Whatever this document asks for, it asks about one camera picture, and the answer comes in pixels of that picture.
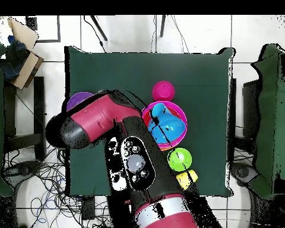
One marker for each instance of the medium blue bowl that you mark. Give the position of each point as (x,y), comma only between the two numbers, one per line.
(173,128)

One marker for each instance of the black tripod leg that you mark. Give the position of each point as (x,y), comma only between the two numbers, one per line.
(98,27)
(163,26)

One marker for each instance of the small green bowl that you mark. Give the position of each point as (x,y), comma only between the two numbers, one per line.
(180,160)

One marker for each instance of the yellow cup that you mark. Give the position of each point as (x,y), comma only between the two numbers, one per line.
(185,179)

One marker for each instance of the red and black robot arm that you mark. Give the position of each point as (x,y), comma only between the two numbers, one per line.
(97,116)

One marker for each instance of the large pink bowl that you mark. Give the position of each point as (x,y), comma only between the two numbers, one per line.
(178,106)

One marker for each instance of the small crimson bowl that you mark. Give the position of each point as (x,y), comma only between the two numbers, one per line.
(163,91)

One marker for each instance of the large orange bowl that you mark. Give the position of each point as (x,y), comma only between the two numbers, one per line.
(167,148)

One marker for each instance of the purple bowl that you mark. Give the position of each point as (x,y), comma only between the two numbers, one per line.
(77,98)

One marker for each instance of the black stool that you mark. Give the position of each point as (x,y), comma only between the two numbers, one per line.
(39,106)

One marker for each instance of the black power strip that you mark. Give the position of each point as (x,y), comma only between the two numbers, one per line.
(88,209)

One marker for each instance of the dark green tablecloth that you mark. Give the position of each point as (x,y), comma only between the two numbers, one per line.
(142,71)

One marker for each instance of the cardboard box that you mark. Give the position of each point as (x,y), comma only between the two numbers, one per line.
(26,68)

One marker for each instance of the blue cup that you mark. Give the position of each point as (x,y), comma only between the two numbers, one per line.
(159,109)

